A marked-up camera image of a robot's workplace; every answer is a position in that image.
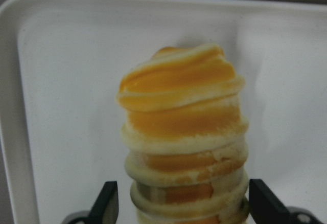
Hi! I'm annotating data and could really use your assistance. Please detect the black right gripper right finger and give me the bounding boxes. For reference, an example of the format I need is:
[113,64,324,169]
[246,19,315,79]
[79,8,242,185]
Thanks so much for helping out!
[249,179,300,224]

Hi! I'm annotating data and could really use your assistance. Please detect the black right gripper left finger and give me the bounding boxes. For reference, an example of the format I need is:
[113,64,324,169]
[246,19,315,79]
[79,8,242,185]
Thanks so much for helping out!
[76,181,119,224]

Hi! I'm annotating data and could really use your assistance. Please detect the orange swirled bread roll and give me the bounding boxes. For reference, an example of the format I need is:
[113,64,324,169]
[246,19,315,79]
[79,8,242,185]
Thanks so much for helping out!
[116,43,249,223]

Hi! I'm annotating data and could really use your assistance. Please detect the white rectangular tray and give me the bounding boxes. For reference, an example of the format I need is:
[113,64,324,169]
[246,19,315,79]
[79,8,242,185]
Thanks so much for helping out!
[1,0,326,223]

